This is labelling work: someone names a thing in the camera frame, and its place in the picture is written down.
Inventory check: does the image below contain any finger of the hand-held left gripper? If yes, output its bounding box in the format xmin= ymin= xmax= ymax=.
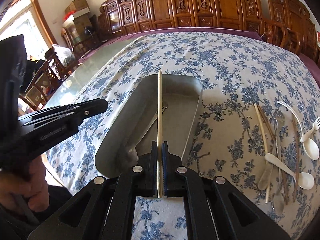
xmin=22 ymin=120 xmax=84 ymax=147
xmin=18 ymin=99 xmax=108 ymax=127

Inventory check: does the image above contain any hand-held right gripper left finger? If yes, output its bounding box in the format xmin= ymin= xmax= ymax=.
xmin=27 ymin=141 xmax=159 ymax=240

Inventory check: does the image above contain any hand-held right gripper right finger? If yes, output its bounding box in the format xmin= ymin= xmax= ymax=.
xmin=162 ymin=141 xmax=291 ymax=240

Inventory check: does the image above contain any cream chopstick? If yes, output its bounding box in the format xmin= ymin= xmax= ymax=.
xmin=253 ymin=103 xmax=270 ymax=203
xmin=156 ymin=70 xmax=163 ymax=198

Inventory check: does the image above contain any metal tray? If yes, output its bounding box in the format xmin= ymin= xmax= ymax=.
xmin=95 ymin=74 xmax=203 ymax=181

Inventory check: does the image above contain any brown chopstick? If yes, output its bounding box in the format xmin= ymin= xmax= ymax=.
xmin=290 ymin=119 xmax=300 ymax=203
xmin=281 ymin=130 xmax=289 ymax=204

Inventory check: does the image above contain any white plastic spoon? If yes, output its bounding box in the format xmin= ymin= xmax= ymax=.
xmin=264 ymin=153 xmax=315 ymax=190
xmin=277 ymin=101 xmax=320 ymax=161

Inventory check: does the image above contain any person's left hand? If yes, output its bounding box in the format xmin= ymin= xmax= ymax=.
xmin=0 ymin=160 xmax=49 ymax=211

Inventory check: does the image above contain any wooden chair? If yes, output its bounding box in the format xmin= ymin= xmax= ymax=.
xmin=61 ymin=26 xmax=101 ymax=56
xmin=18 ymin=60 xmax=63 ymax=111
xmin=44 ymin=46 xmax=78 ymax=81

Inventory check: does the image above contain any metal spoon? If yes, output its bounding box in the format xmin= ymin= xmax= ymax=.
xmin=120 ymin=104 xmax=168 ymax=167
xmin=272 ymin=116 xmax=286 ymax=216

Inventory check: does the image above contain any clear plastic bag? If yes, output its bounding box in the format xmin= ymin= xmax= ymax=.
xmin=52 ymin=44 xmax=78 ymax=67

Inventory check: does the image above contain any window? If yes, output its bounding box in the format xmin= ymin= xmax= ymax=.
xmin=0 ymin=0 xmax=59 ymax=64

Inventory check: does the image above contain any white flat box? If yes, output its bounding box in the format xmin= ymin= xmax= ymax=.
xmin=62 ymin=7 xmax=90 ymax=22

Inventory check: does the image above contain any wooden spoon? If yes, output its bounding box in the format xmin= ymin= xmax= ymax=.
xmin=257 ymin=105 xmax=275 ymax=191

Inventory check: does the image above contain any blue floral tablecloth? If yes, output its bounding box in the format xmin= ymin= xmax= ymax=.
xmin=47 ymin=31 xmax=320 ymax=240

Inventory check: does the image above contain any purple sofa cushion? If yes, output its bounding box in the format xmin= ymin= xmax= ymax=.
xmin=100 ymin=26 xmax=263 ymax=43

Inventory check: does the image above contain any white plastic fork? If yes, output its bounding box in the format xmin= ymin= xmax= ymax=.
xmin=300 ymin=116 xmax=320 ymax=143

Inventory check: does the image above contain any carved wooden sofa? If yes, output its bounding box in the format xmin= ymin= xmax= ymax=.
xmin=97 ymin=0 xmax=264 ymax=41

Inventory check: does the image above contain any purple bench cushion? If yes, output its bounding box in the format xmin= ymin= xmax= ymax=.
xmin=299 ymin=53 xmax=320 ymax=68

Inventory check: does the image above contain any carved wooden bench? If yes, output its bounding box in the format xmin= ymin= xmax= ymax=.
xmin=260 ymin=0 xmax=320 ymax=67

